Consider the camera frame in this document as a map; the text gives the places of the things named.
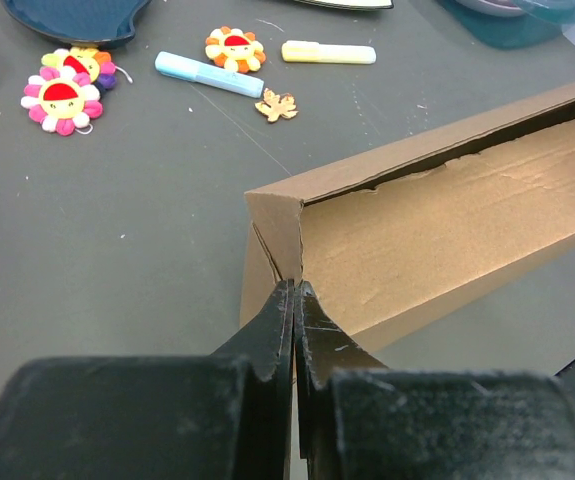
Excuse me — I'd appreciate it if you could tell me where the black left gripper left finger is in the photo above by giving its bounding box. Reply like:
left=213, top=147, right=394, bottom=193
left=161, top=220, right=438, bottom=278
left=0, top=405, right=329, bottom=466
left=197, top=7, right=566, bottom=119
left=0, top=281, right=295, bottom=479

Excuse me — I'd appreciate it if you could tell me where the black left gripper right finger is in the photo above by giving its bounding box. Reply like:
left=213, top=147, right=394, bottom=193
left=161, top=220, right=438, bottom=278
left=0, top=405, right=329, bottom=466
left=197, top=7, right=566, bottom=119
left=294, top=282, right=575, bottom=479

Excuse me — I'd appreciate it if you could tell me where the brown cardboard box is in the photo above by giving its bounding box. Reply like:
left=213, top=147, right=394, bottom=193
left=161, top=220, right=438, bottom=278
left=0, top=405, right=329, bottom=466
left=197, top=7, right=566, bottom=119
left=240, top=82, right=575, bottom=350

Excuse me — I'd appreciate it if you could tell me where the small brown leaf toy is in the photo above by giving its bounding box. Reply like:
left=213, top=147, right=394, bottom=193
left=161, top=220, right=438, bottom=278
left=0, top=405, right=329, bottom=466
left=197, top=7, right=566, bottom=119
left=254, top=88, right=298, bottom=123

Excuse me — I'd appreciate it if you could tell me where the blue chalk stick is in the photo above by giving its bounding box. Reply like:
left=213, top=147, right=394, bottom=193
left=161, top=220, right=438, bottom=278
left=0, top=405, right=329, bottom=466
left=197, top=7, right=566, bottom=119
left=154, top=51, right=264, bottom=98

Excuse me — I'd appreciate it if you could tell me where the orange flower plush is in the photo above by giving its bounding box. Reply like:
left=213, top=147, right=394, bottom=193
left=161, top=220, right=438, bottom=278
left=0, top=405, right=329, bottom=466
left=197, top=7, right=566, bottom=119
left=205, top=26, right=266, bottom=74

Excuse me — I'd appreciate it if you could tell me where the yellow chalk stick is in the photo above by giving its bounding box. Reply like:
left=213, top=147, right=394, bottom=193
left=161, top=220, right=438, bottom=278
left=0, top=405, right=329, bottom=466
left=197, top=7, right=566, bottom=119
left=281, top=40, right=377, bottom=65

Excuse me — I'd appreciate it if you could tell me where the rainbow flower plush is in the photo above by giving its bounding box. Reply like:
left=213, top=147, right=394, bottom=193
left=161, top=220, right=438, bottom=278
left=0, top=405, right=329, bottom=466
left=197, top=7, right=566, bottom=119
left=41, top=46, right=133, bottom=94

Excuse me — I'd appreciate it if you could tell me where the dark blue ceramic bowl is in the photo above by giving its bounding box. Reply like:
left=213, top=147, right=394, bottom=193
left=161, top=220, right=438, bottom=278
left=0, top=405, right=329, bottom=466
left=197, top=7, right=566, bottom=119
left=1, top=0, right=150, bottom=49

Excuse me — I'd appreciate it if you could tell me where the white square plate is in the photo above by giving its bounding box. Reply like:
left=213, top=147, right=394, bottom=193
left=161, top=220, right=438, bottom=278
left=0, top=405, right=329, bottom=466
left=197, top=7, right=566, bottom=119
left=297, top=0, right=394, bottom=11

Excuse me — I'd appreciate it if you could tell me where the pink dotted plate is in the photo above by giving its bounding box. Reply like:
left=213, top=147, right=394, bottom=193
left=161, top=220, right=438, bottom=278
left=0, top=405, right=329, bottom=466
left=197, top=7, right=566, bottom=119
left=456, top=0, right=525, bottom=18

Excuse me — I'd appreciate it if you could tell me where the teal plastic bin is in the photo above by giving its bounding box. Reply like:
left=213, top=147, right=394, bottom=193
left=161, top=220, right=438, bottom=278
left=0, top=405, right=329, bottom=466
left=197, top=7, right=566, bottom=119
left=438, top=1, right=575, bottom=50

